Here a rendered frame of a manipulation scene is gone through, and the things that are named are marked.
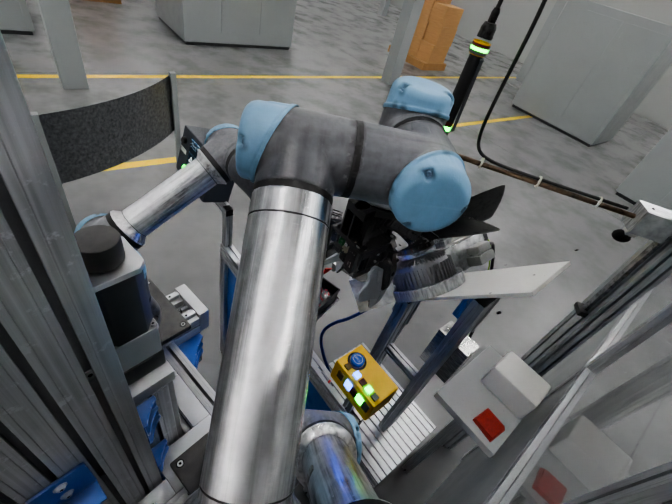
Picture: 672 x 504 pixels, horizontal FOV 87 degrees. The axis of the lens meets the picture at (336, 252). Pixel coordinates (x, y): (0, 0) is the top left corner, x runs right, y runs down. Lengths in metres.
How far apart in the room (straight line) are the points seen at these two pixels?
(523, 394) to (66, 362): 1.25
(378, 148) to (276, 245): 0.13
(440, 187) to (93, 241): 0.44
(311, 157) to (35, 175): 0.21
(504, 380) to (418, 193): 1.13
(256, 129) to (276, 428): 0.24
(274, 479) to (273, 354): 0.09
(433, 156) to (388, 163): 0.04
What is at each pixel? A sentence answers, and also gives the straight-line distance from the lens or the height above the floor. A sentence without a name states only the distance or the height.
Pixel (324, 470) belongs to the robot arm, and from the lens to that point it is 0.58.
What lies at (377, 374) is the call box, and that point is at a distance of 1.05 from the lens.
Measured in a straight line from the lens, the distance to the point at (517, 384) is 1.41.
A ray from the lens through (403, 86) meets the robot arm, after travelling 0.44.
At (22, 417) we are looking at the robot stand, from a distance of 0.56.
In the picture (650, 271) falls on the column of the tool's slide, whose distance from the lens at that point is 1.38.
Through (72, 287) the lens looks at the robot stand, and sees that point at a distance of 0.43.
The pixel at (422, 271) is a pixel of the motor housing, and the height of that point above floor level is 1.16.
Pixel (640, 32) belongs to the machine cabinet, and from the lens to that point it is 8.18.
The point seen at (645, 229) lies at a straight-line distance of 1.27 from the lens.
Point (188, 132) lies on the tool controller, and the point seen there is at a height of 1.24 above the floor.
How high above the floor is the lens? 1.94
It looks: 42 degrees down
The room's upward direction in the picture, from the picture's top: 17 degrees clockwise
